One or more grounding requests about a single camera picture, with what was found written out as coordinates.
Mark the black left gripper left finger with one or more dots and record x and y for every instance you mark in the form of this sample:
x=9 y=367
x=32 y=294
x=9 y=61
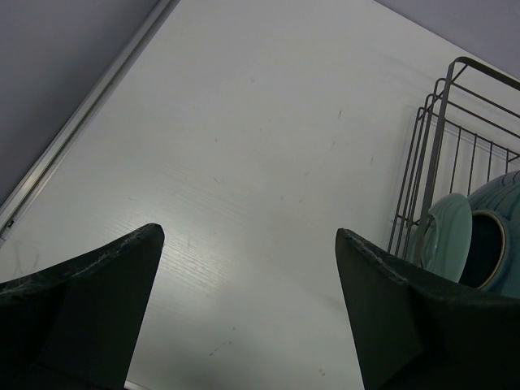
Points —
x=75 y=325

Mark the light green small plate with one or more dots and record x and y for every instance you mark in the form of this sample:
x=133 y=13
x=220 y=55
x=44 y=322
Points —
x=446 y=242

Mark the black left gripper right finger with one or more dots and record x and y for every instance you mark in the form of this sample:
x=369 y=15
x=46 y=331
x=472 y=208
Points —
x=415 y=330

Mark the aluminium table edge rail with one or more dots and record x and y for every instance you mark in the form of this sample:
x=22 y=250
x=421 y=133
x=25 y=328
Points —
x=60 y=61

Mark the grey wire dish rack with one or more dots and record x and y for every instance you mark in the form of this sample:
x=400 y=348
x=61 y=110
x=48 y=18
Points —
x=465 y=134

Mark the dark teal blossom plate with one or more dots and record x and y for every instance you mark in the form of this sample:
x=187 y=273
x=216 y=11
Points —
x=492 y=263

